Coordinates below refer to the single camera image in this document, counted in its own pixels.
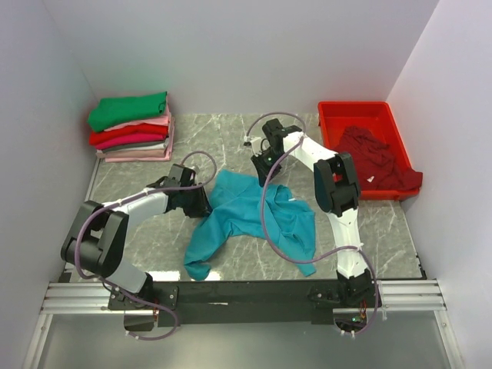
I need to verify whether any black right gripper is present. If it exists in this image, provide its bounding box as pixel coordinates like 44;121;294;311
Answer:
251;148;287;187

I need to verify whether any teal t shirt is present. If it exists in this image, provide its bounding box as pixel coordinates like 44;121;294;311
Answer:
184;170;316;281

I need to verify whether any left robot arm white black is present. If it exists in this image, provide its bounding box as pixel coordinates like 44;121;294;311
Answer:
61;164;211;309

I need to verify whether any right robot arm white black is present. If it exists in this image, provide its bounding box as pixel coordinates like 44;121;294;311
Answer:
244;119;377;307

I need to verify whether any grey white folded t shirt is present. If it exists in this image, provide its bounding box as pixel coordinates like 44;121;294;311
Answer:
96;138;170;153

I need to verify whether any magenta folded t shirt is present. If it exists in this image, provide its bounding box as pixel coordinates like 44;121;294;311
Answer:
95;133;168;150

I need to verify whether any dark red t shirt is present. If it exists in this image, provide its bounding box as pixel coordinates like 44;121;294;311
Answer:
335;126;423;191

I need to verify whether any red plastic bin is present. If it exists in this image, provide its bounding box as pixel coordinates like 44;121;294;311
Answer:
318;101;421;201

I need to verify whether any red folded t shirt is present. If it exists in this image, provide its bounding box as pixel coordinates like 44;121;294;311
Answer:
88;124;168;146

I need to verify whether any green folded t shirt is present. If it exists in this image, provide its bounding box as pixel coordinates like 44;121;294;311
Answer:
87;91;168;132

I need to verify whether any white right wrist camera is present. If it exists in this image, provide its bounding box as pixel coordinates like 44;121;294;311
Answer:
244;135;262;147

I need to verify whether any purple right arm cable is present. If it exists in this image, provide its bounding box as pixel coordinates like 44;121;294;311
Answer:
245;111;382;336

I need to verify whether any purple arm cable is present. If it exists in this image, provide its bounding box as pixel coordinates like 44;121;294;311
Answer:
245;111;382;336
75;151;218;342

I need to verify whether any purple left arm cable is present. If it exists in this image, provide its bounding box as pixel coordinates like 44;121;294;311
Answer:
75;151;218;342

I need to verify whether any aluminium frame rail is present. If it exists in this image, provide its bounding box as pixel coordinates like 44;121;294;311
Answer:
21;157;468;369

